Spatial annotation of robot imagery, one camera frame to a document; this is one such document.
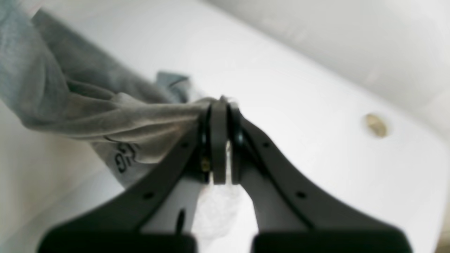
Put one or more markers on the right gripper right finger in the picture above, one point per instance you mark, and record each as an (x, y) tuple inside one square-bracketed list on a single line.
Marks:
[(294, 215)]

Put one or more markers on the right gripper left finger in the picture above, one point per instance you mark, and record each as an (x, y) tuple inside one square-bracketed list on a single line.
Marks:
[(155, 215)]

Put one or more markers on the grey Hugging Face t-shirt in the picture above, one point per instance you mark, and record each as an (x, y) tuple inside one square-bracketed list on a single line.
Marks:
[(56, 81)]

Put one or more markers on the left table cable grommet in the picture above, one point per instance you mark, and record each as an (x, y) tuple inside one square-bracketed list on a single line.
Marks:
[(376, 125)]

